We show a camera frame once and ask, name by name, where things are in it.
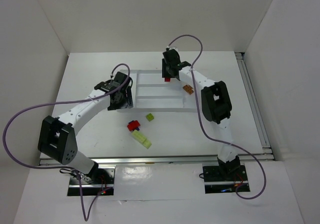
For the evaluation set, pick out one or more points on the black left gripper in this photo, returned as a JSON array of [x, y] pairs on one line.
[[125, 99]]

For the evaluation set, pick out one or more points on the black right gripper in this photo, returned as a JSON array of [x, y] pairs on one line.
[[166, 72]]

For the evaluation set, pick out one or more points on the red lego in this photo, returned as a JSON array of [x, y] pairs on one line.
[[132, 125]]

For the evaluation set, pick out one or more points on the brown lego plate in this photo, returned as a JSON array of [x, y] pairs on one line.
[[189, 89]]

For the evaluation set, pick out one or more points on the lime green square lego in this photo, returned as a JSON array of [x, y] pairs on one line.
[[149, 117]]

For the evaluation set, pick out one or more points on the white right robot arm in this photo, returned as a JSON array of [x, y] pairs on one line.
[[213, 104]]

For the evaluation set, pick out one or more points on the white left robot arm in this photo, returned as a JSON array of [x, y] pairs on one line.
[[57, 138]]

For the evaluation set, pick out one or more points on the white compartment tray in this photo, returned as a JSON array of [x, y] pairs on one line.
[[151, 93]]

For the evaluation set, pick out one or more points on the pale green long lego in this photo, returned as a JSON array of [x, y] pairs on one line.
[[141, 138]]

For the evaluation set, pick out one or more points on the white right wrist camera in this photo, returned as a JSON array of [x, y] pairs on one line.
[[171, 48]]

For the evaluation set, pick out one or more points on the aluminium rail right side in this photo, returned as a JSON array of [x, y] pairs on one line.
[[253, 103]]

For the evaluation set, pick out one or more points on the aluminium rail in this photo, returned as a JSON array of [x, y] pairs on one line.
[[180, 159], [253, 103]]

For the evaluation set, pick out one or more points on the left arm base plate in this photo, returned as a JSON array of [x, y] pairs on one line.
[[91, 188]]

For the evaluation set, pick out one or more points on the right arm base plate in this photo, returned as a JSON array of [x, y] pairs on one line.
[[216, 182]]

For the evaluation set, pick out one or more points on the aluminium rail front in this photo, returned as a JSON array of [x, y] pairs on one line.
[[180, 159]]

